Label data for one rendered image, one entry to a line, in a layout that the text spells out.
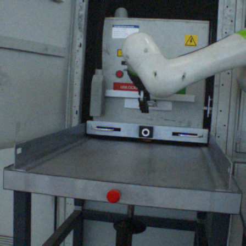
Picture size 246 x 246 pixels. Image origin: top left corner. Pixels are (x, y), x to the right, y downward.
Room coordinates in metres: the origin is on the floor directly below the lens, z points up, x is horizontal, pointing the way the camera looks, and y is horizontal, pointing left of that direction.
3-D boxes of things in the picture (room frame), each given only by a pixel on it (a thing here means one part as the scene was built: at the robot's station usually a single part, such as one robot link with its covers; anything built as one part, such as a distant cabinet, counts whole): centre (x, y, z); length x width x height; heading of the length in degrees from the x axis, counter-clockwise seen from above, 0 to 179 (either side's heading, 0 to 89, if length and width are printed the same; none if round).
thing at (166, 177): (1.20, -0.05, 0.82); 0.68 x 0.62 x 0.06; 171
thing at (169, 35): (1.58, -0.11, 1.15); 0.48 x 0.01 x 0.48; 81
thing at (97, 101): (1.54, 0.11, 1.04); 0.08 x 0.05 x 0.17; 171
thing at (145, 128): (1.56, -0.11, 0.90); 0.06 x 0.03 x 0.05; 81
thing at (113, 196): (0.85, 0.01, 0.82); 0.04 x 0.03 x 0.03; 171
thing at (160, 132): (1.59, -0.11, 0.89); 0.54 x 0.05 x 0.06; 81
